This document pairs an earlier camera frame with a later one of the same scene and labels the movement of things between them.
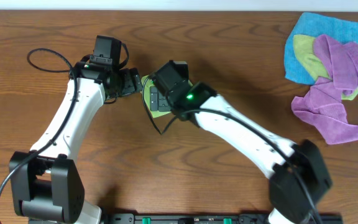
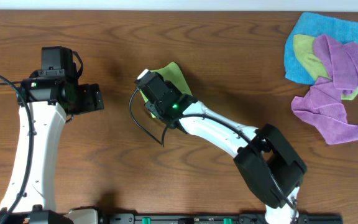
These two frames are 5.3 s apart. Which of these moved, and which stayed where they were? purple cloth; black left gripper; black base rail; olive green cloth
Moved: black left gripper
Stayed: black base rail; purple cloth; olive green cloth
